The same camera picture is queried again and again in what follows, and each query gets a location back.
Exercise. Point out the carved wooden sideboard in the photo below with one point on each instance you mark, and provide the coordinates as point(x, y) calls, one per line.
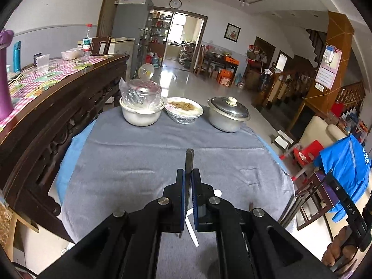
point(43, 139)

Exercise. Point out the grey refrigerator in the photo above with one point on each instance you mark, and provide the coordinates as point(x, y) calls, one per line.
point(130, 23)

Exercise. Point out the framed wall picture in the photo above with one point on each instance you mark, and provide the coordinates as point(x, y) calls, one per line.
point(232, 32)

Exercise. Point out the metal pot lid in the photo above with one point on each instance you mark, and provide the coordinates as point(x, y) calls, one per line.
point(228, 109)

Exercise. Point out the aluminium cooking pot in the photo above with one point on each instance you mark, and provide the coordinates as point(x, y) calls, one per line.
point(225, 123)

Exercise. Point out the white basin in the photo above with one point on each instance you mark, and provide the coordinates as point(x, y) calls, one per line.
point(139, 117)

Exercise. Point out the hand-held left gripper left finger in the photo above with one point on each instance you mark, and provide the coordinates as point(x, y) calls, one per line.
point(182, 203)

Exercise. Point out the dark dining table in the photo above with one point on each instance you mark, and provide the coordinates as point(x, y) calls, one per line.
point(215, 62)

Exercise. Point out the wooden doorway frame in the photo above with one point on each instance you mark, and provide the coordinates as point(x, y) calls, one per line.
point(204, 35)

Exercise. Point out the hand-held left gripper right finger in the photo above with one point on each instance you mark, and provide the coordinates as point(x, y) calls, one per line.
point(194, 203)

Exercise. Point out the flat orange box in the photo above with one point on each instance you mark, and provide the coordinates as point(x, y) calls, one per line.
point(231, 60)

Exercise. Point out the cluster of floor bottles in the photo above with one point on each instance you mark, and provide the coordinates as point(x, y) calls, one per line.
point(155, 61)

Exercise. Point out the red plastic child chair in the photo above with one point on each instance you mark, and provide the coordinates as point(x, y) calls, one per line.
point(305, 154)

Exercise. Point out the wooden chair back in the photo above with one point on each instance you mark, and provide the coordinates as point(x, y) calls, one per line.
point(100, 46)

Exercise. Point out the person's right hand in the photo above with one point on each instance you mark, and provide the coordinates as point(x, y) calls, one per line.
point(338, 248)

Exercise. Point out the clear plastic cup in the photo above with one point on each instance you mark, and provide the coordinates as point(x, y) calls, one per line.
point(43, 63)

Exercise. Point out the pink checked table cover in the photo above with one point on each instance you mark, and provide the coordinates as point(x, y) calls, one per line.
point(58, 74)

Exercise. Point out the patterned bowl of food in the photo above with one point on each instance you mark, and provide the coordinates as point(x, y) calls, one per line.
point(183, 110)

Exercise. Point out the purple thermos bottle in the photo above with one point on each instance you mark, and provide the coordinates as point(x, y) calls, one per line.
point(5, 87)

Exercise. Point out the dark wooden dining chair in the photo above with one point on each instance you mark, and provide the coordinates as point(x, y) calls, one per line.
point(200, 61)

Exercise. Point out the blue water jug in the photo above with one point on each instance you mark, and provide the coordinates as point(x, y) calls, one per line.
point(239, 80)

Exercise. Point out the wooden chair with purple seat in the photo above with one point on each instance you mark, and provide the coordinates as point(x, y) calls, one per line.
point(316, 197)

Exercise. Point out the floral gold fabric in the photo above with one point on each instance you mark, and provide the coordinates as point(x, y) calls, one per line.
point(5, 213)

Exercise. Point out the small white fan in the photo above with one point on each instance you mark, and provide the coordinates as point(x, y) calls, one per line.
point(146, 71)

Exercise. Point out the glass shelf with bottles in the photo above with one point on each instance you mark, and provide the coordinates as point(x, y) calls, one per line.
point(158, 32)

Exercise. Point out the beige armchair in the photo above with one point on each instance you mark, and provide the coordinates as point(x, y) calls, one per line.
point(319, 130)

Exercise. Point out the grey tablecloth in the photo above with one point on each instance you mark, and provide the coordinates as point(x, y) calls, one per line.
point(130, 165)

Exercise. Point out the white plastic spoon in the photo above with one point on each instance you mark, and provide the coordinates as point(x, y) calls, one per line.
point(193, 229)
point(217, 192)

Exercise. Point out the blue garment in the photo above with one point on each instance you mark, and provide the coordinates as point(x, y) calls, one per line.
point(345, 162)

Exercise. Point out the small white step stool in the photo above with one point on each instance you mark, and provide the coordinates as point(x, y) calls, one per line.
point(282, 141)

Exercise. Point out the teal thermos bottle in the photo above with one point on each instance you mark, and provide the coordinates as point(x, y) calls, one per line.
point(16, 56)

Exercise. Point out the white covered bowl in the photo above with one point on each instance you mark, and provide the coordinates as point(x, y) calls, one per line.
point(71, 54)

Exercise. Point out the wooden staircase railing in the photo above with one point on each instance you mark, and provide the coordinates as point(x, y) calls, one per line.
point(279, 87)

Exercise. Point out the white chest freezer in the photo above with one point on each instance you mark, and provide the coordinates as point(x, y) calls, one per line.
point(123, 46)

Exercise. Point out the red-capped water bottle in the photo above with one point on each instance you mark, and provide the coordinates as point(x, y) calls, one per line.
point(87, 42)

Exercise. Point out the orange wooden pillar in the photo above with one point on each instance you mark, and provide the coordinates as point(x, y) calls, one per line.
point(337, 35)

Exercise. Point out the small dark jar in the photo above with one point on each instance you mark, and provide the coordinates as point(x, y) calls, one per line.
point(36, 60)

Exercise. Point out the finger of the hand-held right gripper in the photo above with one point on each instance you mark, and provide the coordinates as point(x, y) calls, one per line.
point(344, 202)

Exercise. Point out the pink wall calendar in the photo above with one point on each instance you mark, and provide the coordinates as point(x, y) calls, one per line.
point(327, 71)

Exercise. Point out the orange cardboard box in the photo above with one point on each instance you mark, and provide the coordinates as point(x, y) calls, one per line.
point(226, 77)

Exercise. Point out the round wall clock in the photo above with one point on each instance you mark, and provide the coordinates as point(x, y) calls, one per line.
point(175, 3)

